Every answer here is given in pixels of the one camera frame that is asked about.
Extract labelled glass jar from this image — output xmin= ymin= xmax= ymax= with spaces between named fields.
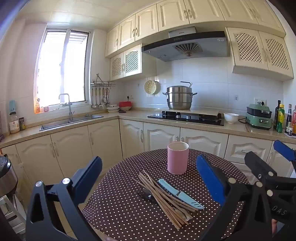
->
xmin=9 ymin=112 xmax=20 ymax=134

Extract stainless steel steamer pot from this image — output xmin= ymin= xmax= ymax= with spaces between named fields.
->
xmin=162 ymin=82 xmax=198 ymax=110

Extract white storage rack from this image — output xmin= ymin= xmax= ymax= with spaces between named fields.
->
xmin=0 ymin=195 xmax=26 ymax=234

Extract brown polka dot tablecloth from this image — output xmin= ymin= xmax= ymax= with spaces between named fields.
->
xmin=82 ymin=148 xmax=251 ymax=241

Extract metal wall utensil rack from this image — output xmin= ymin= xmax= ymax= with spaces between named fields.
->
xmin=91 ymin=73 xmax=116 ymax=88

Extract black gas stove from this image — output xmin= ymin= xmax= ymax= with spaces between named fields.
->
xmin=147 ymin=111 xmax=225 ymax=127

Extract kitchen window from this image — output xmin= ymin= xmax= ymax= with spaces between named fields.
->
xmin=34 ymin=27 xmax=90 ymax=114

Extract pile of wooden chopsticks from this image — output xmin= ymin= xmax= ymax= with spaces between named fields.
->
xmin=132 ymin=170 xmax=198 ymax=230

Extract stainless steel cooker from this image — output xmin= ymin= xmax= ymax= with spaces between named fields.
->
xmin=0 ymin=155 xmax=18 ymax=197

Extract dark glass bottle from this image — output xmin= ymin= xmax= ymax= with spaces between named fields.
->
xmin=273 ymin=100 xmax=281 ymax=130

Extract grey range hood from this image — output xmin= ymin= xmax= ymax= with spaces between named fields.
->
xmin=142 ymin=27 xmax=230 ymax=62

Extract small lattice door cabinet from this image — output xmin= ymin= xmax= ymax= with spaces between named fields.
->
xmin=110 ymin=44 xmax=142 ymax=81

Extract white bowl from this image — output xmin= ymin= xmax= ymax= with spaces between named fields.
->
xmin=223 ymin=113 xmax=240 ymax=124

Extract yellow perforated steamer plate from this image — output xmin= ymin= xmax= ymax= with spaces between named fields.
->
xmin=144 ymin=80 xmax=161 ymax=95

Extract green electric cooker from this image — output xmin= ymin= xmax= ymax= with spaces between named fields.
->
xmin=245 ymin=103 xmax=273 ymax=130

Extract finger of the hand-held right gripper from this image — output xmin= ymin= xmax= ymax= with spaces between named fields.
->
xmin=273 ymin=140 xmax=296 ymax=163
xmin=244 ymin=151 xmax=278 ymax=186

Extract cream upper cabinets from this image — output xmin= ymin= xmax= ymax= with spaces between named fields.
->
xmin=105 ymin=0 xmax=286 ymax=58

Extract light blue sheathed knife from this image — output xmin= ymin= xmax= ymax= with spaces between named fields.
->
xmin=158 ymin=179 xmax=205 ymax=210

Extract wide lattice door cabinet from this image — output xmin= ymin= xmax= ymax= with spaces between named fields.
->
xmin=225 ymin=27 xmax=294 ymax=81

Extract red container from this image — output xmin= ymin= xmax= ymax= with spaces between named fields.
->
xmin=119 ymin=101 xmax=133 ymax=112

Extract black sauce bottle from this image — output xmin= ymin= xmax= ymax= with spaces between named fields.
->
xmin=285 ymin=104 xmax=292 ymax=135

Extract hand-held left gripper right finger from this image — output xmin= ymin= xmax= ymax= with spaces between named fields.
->
xmin=196 ymin=154 xmax=273 ymax=241

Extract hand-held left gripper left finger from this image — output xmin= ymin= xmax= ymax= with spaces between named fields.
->
xmin=26 ymin=156 xmax=103 ymax=241

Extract black plastic spoon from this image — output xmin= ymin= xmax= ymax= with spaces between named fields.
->
xmin=138 ymin=188 xmax=158 ymax=204

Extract stainless steel sink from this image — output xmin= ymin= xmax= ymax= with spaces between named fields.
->
xmin=39 ymin=114 xmax=104 ymax=131

